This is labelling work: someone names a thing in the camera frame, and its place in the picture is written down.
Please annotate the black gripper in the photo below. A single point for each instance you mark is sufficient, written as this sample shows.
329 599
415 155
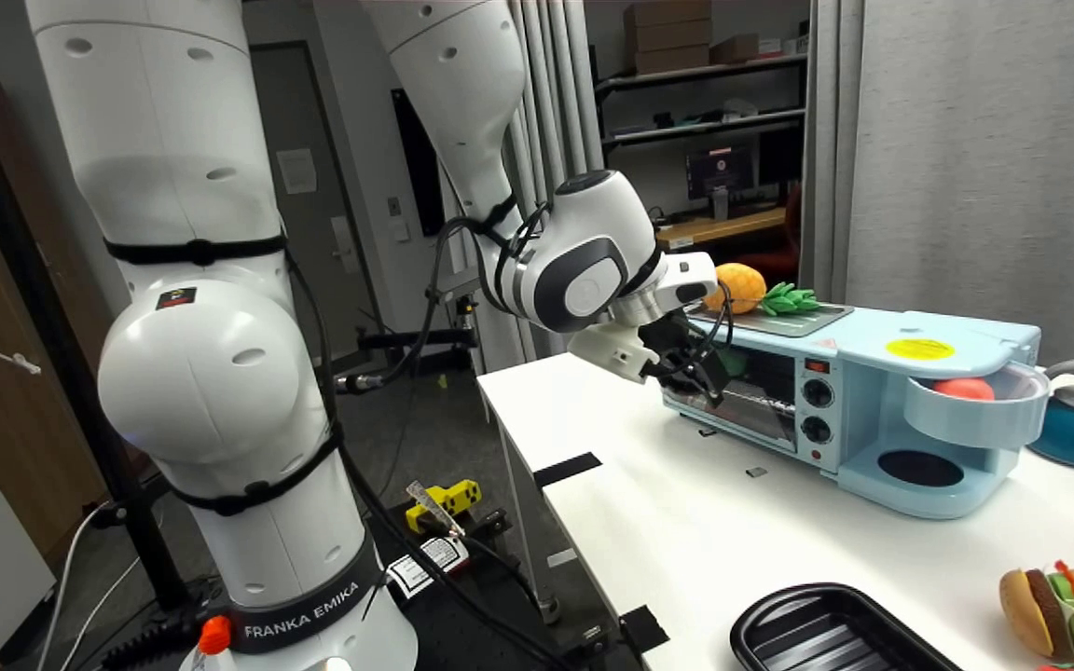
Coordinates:
674 340

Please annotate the thin white stick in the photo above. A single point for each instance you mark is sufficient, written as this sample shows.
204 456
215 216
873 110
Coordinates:
9 358

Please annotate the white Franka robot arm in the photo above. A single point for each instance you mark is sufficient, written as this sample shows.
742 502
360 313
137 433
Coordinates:
226 396

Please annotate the green toy inside oven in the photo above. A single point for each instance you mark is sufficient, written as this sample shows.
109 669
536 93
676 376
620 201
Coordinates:
732 363

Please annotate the black oven knob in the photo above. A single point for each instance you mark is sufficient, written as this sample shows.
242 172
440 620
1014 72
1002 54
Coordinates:
817 392
817 428

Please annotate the dark oven grill plate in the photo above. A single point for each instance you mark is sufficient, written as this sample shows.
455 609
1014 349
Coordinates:
812 320

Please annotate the light blue toy oven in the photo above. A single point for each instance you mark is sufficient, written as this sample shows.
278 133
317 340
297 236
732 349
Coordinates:
922 428

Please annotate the translucent blue oven bowl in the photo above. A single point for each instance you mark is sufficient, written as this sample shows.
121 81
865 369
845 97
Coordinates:
980 415

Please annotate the grey room door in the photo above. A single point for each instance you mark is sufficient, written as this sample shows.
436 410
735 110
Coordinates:
313 248

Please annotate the orange plush fruit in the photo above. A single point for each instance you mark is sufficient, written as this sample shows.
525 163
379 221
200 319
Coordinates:
738 287

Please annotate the green plush leaves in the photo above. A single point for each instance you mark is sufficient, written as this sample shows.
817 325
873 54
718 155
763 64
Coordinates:
791 299

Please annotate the black tape patch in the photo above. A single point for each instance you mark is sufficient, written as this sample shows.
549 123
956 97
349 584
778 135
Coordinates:
564 472
643 626

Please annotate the dark storage shelf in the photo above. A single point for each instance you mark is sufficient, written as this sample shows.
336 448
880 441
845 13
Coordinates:
705 123

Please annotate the red toy in bowl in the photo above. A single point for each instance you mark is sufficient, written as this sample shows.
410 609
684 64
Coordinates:
967 387

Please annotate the black plastic tray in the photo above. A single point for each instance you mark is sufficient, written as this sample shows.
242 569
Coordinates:
829 633

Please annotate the pale pleated curtain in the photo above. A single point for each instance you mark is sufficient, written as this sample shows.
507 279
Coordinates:
559 123

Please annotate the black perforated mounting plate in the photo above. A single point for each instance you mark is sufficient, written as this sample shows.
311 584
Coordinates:
486 609

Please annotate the cardboard box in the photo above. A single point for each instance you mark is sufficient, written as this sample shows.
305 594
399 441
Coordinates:
669 33

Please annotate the grey curtain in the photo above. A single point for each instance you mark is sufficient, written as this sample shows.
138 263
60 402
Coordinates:
996 163

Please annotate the toy plush burger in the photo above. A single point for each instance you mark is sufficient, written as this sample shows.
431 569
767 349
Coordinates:
1060 614

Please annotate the black slanted stand pole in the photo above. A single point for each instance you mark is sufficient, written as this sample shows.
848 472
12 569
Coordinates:
55 336

